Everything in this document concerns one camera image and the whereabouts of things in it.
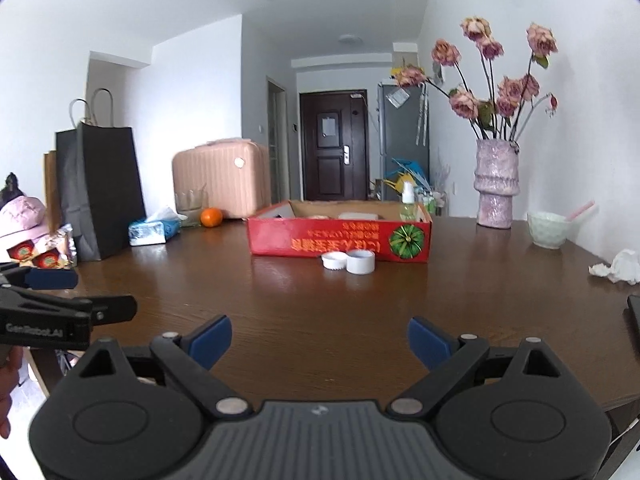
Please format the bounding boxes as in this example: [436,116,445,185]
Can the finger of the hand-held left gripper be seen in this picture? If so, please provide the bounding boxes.
[80,295,138,326]
[0,261,79,291]

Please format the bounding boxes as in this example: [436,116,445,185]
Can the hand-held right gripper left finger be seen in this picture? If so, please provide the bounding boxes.
[75,314,253,417]

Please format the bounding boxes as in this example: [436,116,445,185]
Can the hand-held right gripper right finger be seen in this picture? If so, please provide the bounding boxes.
[387,316,563,416]

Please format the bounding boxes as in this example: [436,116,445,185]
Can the green spray bottle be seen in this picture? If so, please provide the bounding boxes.
[399,182,419,222]

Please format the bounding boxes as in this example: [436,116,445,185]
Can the red cardboard box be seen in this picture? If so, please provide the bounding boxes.
[246,200,433,264]

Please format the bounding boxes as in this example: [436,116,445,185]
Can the person's left hand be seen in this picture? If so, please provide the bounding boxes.
[0,347,25,438]

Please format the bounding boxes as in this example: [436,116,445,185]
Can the red round-print snack packet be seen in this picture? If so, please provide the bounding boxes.
[32,250,76,270]
[6,240,39,264]

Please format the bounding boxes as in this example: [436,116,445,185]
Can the silver foil bag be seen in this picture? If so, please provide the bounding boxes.
[37,224,79,267]

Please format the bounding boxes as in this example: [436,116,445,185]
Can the pink cloth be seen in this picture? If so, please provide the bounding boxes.
[0,196,51,249]

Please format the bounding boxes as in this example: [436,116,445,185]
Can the blue tissue pack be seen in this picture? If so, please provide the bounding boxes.
[128,206,188,247]

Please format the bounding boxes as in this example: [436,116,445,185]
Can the black paper bag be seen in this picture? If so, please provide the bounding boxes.
[55,88,147,262]

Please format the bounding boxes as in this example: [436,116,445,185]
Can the clear drinking glass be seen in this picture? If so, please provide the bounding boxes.
[175,189,209,228]

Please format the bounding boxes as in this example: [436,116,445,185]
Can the small rack with bottles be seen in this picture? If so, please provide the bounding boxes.
[422,190,449,217]

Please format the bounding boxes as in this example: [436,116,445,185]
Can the pink ribbed suitcase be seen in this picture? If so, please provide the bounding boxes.
[172,139,271,220]

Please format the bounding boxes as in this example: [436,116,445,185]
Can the white ceramic bowl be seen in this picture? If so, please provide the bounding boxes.
[527,211,581,250]

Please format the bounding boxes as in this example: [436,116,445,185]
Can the pale purple dried plant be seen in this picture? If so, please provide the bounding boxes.
[432,150,454,196]

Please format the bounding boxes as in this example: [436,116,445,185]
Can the blue and yellow toys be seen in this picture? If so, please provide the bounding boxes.
[382,157,431,196]

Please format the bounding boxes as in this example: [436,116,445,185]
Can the pink textured vase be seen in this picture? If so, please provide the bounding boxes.
[474,139,521,229]

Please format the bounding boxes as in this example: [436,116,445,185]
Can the pink spoon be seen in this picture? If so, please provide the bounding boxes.
[565,201,597,222]

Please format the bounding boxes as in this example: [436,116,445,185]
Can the dark brown entrance door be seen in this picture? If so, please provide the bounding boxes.
[299,90,369,202]

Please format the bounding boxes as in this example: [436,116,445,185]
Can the grey refrigerator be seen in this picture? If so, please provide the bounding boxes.
[376,82,431,196]

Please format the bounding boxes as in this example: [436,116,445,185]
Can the crumpled white tissue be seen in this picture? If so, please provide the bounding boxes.
[588,249,640,286]

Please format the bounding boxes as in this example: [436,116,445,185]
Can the black flat object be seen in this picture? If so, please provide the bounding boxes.
[622,295,640,337]

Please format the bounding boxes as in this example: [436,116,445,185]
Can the folded clear umbrella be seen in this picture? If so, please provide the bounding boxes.
[415,85,430,147]

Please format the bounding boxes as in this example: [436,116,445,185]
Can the dried pink roses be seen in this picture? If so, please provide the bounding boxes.
[390,16,560,142]

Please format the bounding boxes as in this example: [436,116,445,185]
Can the interior door frame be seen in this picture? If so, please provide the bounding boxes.
[266,76,291,206]

